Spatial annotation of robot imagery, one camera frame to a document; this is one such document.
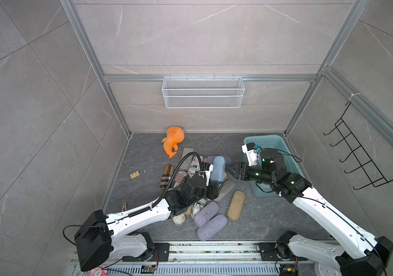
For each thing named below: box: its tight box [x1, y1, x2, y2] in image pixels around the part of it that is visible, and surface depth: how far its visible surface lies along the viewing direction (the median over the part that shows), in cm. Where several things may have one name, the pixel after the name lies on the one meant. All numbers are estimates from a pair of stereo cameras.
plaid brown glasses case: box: [159, 163, 175, 191], surface depth 97 cm
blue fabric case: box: [210, 155, 226, 182], surface depth 74 cm
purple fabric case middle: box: [193, 200, 220, 228], surface depth 81 cm
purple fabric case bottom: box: [196, 213, 229, 241], surface depth 79 cm
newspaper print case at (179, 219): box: [171, 213, 187, 227], surface depth 81 cm
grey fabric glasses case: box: [213, 179, 237, 202], surface depth 92 cm
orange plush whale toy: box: [161, 125, 186, 159], surface depth 112 cm
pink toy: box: [88, 264, 109, 276], surface depth 67 cm
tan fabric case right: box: [227, 189, 246, 221], surface depth 86 cm
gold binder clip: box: [129, 170, 141, 180], surface depth 100 cm
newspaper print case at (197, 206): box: [190, 197, 207, 219], surface depth 83 cm
